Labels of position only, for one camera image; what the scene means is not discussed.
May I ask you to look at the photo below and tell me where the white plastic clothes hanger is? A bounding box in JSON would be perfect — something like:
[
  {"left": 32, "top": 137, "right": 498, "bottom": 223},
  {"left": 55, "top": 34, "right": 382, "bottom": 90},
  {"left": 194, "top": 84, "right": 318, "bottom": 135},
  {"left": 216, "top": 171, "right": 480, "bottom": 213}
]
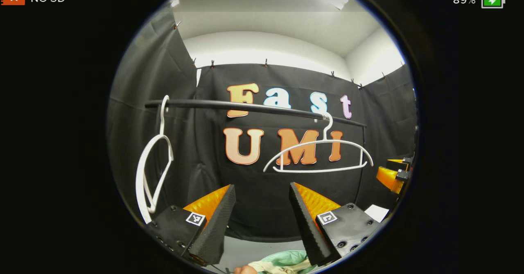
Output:
[
  {"left": 263, "top": 111, "right": 374, "bottom": 174},
  {"left": 135, "top": 95, "right": 174, "bottom": 224}
]

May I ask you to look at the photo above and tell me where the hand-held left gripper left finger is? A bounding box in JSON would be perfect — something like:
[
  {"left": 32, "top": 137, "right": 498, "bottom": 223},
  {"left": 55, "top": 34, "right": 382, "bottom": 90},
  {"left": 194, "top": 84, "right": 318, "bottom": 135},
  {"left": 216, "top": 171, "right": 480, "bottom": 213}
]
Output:
[{"left": 145, "top": 184, "right": 237, "bottom": 266}]

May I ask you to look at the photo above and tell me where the black backdrop cloth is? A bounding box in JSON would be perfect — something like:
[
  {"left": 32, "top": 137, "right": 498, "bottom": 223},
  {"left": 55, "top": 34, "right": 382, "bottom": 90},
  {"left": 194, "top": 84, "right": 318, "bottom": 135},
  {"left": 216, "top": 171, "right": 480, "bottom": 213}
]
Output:
[{"left": 107, "top": 8, "right": 417, "bottom": 242}]

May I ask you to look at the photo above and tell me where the cream button-up shirt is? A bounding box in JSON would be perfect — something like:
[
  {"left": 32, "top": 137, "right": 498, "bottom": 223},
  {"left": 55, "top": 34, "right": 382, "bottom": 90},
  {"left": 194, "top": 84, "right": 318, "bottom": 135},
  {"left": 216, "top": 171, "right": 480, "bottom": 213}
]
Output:
[{"left": 248, "top": 259, "right": 314, "bottom": 274}]

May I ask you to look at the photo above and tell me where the mint green laundry hamper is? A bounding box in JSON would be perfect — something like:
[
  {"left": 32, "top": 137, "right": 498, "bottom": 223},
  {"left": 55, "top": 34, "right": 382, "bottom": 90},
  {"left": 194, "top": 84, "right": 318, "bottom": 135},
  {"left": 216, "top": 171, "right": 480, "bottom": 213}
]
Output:
[{"left": 261, "top": 250, "right": 318, "bottom": 274}]

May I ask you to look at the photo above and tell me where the white flat panel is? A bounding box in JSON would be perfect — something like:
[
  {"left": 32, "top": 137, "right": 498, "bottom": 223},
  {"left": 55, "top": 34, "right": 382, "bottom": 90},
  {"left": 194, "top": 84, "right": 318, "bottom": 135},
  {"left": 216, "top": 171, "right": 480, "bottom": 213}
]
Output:
[{"left": 364, "top": 204, "right": 390, "bottom": 223}]

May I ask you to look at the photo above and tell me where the row of black clips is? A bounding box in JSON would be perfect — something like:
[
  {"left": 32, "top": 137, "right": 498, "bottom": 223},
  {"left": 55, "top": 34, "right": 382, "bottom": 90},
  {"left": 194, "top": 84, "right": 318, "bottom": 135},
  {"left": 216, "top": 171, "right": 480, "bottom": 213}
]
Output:
[{"left": 174, "top": 20, "right": 387, "bottom": 90}]

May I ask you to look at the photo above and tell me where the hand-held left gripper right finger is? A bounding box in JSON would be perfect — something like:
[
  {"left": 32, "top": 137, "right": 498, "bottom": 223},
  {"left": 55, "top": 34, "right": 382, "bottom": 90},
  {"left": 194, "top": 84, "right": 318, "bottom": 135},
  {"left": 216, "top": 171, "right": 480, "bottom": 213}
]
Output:
[{"left": 289, "top": 182, "right": 381, "bottom": 267}]

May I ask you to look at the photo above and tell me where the black clothes rail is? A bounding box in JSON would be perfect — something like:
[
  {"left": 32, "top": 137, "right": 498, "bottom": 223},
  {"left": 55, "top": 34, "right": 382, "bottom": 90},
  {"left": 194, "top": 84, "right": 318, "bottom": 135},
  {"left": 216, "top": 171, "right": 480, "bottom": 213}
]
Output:
[{"left": 145, "top": 99, "right": 367, "bottom": 128}]

